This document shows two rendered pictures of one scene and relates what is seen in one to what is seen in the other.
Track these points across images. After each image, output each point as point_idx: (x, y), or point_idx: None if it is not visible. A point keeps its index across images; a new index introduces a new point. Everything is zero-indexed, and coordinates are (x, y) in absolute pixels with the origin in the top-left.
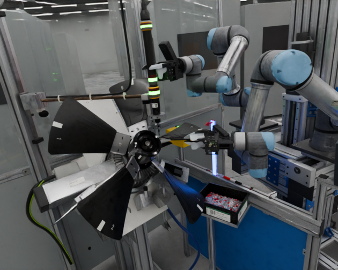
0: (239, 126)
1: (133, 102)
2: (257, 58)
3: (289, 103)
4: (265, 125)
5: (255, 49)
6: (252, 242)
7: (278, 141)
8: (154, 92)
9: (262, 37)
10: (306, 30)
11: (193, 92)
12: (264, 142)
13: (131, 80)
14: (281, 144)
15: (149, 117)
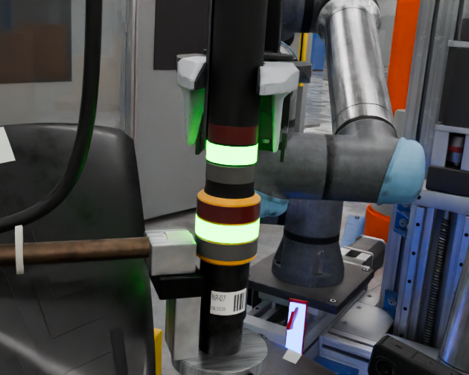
0: (282, 289)
1: (42, 273)
2: (144, 65)
3: (432, 216)
4: (351, 282)
5: (138, 42)
6: None
7: (388, 328)
8: (249, 229)
9: (153, 15)
10: None
11: (269, 201)
12: None
13: None
14: (409, 340)
15: (199, 374)
